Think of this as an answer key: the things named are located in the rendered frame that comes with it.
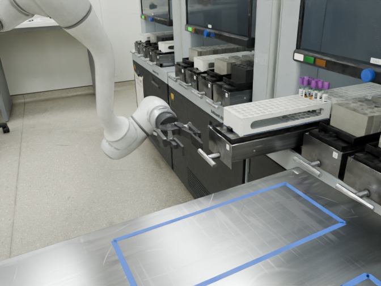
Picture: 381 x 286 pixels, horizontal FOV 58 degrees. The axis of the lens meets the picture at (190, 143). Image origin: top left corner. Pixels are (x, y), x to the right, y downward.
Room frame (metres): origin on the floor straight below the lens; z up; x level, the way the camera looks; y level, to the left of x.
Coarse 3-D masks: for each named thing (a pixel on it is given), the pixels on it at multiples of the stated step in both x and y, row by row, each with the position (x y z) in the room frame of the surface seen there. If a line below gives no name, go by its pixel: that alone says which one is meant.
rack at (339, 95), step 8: (336, 88) 1.04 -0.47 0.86; (344, 88) 1.05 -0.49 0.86; (352, 88) 1.04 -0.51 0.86; (360, 88) 1.04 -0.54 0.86; (368, 88) 1.04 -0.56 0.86; (376, 88) 1.03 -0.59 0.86; (328, 96) 0.96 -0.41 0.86; (336, 96) 0.96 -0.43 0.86; (344, 96) 0.96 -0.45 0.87; (352, 96) 0.96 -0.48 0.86; (360, 96) 0.95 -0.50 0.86; (368, 96) 0.96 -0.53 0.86
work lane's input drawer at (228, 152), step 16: (224, 128) 0.86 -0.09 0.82; (288, 128) 0.85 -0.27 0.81; (304, 128) 0.87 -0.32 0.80; (224, 144) 0.81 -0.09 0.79; (240, 144) 0.78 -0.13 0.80; (256, 144) 0.80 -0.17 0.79; (272, 144) 0.82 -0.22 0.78; (288, 144) 0.84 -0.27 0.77; (208, 160) 0.80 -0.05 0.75; (224, 160) 0.81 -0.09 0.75
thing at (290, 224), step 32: (224, 192) 0.54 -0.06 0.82; (256, 192) 0.54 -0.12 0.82; (288, 192) 0.53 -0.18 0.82; (320, 192) 0.53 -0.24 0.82; (128, 224) 0.46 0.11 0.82; (160, 224) 0.45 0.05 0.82; (192, 224) 0.45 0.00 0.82; (224, 224) 0.45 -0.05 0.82; (256, 224) 0.44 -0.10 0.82; (288, 224) 0.44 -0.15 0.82; (320, 224) 0.44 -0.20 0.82; (352, 224) 0.44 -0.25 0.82; (32, 256) 0.39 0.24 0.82; (64, 256) 0.39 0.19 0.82; (96, 256) 0.38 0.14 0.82; (128, 256) 0.38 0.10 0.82; (160, 256) 0.38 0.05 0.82; (192, 256) 0.38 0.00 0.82; (224, 256) 0.38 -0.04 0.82; (256, 256) 0.37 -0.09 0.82; (288, 256) 0.37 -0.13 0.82; (320, 256) 0.37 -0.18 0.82; (352, 256) 0.37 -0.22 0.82
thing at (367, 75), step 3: (366, 69) 0.75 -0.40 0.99; (369, 69) 0.75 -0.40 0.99; (363, 72) 0.76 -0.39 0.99; (366, 72) 0.75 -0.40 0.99; (369, 72) 0.74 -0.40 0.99; (372, 72) 0.74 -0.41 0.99; (363, 75) 0.75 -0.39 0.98; (366, 75) 0.75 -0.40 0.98; (369, 75) 0.74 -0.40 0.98; (372, 75) 0.74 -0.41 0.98; (363, 78) 0.75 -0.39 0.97; (366, 78) 0.75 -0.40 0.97; (369, 78) 0.74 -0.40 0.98; (372, 78) 0.74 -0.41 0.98; (363, 81) 0.75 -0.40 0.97; (366, 81) 0.74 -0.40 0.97; (369, 81) 0.74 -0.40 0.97
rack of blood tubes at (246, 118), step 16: (288, 96) 0.97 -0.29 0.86; (224, 112) 0.89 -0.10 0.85; (240, 112) 0.85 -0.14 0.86; (256, 112) 0.85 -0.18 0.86; (272, 112) 0.84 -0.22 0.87; (288, 112) 0.86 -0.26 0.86; (320, 112) 0.93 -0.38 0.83; (240, 128) 0.81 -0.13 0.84; (256, 128) 0.83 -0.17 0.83; (272, 128) 0.84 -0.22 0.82
